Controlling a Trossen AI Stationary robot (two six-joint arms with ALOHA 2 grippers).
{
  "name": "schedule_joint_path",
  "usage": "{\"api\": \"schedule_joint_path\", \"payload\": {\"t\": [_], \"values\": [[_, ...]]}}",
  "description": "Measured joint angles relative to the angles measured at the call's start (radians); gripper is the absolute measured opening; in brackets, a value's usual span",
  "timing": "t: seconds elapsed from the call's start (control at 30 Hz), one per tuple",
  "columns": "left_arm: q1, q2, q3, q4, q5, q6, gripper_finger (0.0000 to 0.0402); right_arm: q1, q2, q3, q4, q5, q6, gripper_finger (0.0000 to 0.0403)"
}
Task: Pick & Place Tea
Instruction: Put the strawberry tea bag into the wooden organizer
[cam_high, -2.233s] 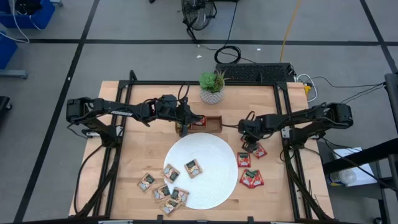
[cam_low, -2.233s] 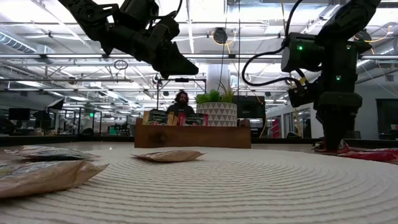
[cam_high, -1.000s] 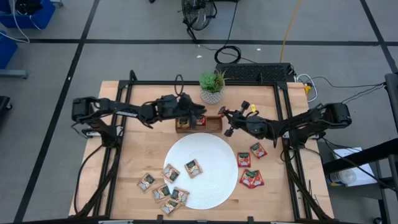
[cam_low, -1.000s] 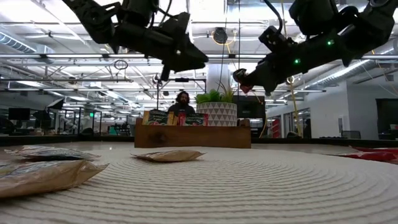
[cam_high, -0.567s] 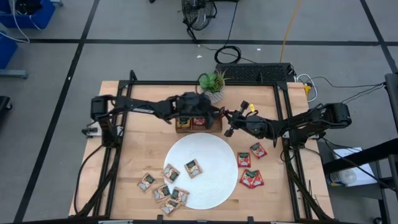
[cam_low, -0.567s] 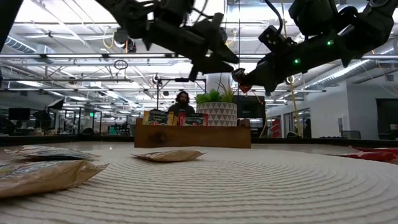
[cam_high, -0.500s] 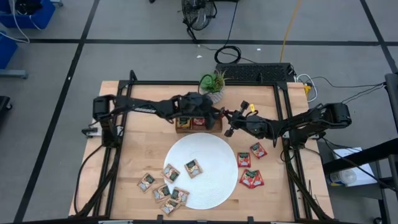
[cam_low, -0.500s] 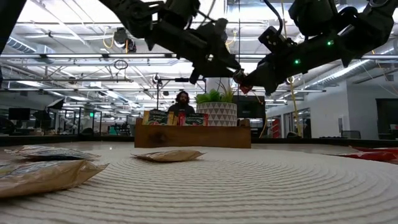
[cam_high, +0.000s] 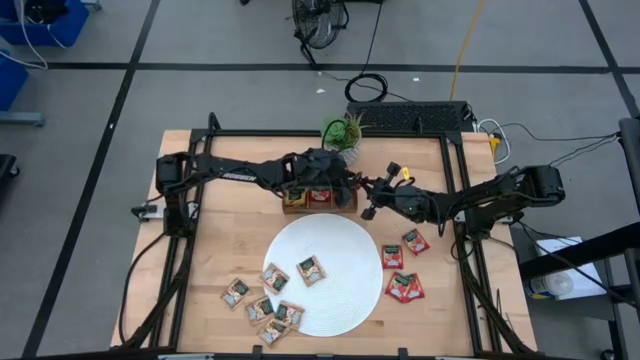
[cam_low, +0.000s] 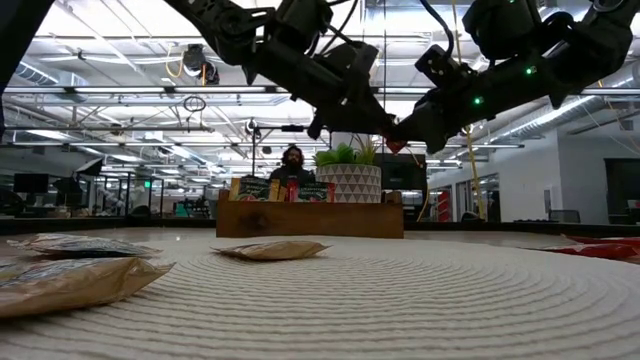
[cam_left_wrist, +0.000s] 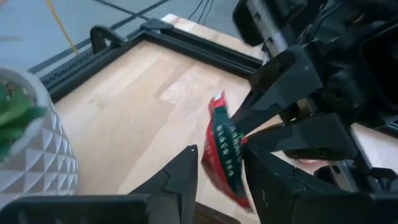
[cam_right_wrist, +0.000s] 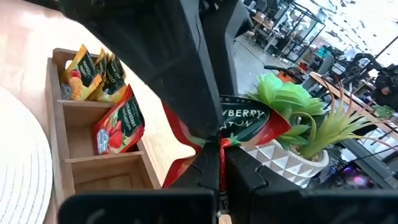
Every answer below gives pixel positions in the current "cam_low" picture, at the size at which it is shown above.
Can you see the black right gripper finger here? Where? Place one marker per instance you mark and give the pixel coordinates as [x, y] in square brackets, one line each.
[432, 142]
[415, 127]

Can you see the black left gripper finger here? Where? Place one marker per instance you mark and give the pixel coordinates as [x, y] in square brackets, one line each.
[365, 125]

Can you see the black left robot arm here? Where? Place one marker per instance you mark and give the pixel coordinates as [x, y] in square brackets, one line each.
[225, 25]

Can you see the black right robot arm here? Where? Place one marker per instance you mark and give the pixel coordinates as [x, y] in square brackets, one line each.
[590, 55]

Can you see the brown wooden tea box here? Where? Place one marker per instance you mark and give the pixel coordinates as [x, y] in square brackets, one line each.
[310, 220]

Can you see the brown tea packet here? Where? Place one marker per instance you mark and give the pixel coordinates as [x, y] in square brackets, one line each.
[75, 290]
[272, 251]
[90, 247]

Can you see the green succulent plant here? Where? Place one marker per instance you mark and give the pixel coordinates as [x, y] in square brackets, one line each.
[340, 156]

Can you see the large black screen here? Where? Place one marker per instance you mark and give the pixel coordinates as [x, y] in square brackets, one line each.
[402, 172]

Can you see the white triangle-patterned plant pot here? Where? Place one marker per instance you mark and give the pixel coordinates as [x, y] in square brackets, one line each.
[352, 185]

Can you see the person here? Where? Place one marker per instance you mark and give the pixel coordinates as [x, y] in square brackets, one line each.
[292, 160]

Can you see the white round woven placemat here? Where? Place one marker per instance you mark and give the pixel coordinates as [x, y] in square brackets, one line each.
[375, 300]

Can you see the small black desk monitor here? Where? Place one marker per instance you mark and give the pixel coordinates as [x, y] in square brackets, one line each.
[31, 183]

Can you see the black camera rig frame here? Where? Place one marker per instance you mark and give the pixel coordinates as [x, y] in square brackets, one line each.
[292, 128]

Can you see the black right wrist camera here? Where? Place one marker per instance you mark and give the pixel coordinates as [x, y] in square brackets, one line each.
[437, 65]

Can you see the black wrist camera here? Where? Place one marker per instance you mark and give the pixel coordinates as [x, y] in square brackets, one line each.
[437, 65]
[350, 60]

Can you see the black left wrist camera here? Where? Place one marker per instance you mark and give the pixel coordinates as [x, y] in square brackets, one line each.
[350, 60]

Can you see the black wall screen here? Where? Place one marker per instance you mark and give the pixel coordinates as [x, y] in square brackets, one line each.
[625, 180]

